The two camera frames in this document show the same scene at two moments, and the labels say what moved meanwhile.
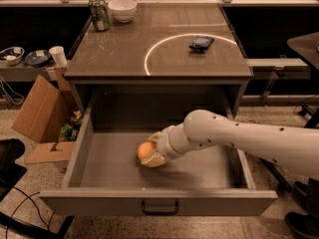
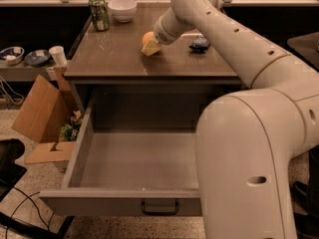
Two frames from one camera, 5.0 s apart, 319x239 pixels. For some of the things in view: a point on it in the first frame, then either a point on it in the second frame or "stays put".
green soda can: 99,13 stays put
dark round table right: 308,45 stays put
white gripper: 163,144 → 164,30
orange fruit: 144,148 → 148,35
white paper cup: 58,54 stays put
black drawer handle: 159,213 stays put
